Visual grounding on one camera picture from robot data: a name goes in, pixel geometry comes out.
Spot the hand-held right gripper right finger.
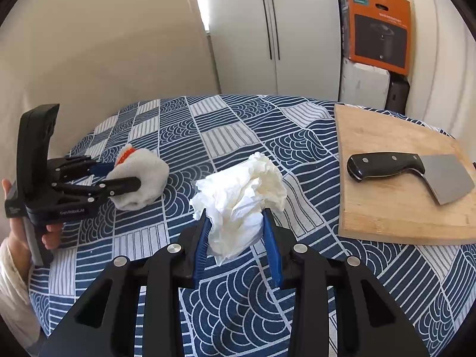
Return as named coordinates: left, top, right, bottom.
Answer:
left=262, top=208, right=432, bottom=357

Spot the blue white patterned tablecloth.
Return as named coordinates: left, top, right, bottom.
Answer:
left=28, top=95, right=476, bottom=357

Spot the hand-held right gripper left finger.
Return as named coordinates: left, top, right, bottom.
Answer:
left=39, top=208, right=212, bottom=357

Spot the orange black cardboard box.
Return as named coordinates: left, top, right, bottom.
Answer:
left=341, top=0, right=413, bottom=76

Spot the person's left hand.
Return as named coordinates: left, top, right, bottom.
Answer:
left=1, top=178, right=63, bottom=279

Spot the white refrigerator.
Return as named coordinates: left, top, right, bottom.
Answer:
left=206, top=0, right=345, bottom=95

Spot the black handled cleaver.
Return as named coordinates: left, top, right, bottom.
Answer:
left=347, top=152, right=476, bottom=206

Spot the white tissue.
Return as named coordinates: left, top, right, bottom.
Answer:
left=189, top=152, right=288, bottom=264

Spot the white cotton glove orange trim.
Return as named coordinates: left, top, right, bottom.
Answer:
left=107, top=143, right=170, bottom=212

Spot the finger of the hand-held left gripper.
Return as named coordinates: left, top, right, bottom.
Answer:
left=48, top=154, right=113, bottom=185
left=51, top=176, right=143, bottom=206

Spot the wooden cutting board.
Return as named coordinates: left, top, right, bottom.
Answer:
left=333, top=103, right=476, bottom=247

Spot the white cardboard box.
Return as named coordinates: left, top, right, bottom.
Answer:
left=340, top=57, right=391, bottom=109

